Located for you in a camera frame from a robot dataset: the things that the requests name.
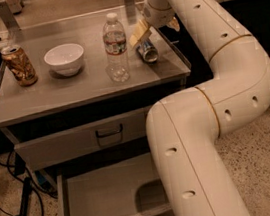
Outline white ceramic bowl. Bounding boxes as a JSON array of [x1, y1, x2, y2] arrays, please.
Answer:
[[44, 43, 84, 77]]

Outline gold crumpled soda can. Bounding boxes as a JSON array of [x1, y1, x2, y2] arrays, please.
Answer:
[[1, 45, 38, 86]]

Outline yellow taped gripper finger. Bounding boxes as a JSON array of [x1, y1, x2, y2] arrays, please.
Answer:
[[168, 17, 180, 32], [128, 19, 151, 48]]

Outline grey metal drawer cabinet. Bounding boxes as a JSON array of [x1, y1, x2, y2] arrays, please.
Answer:
[[0, 0, 204, 179]]

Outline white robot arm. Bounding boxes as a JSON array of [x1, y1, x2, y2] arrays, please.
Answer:
[[143, 0, 270, 216]]

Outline blue silver redbull can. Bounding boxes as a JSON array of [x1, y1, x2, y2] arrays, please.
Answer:
[[136, 39, 159, 64]]

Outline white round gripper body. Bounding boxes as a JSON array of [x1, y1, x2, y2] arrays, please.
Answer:
[[142, 0, 175, 28]]

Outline grey open middle drawer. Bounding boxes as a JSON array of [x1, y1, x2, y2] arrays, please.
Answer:
[[57, 153, 174, 216]]

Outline grey upper drawer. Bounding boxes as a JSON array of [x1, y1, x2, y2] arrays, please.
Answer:
[[15, 106, 150, 171]]

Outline clear plastic water bottle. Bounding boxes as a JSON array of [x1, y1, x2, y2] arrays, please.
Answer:
[[102, 12, 130, 83]]

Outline black floor cables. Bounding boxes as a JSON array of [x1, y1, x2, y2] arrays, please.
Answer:
[[0, 145, 62, 216]]

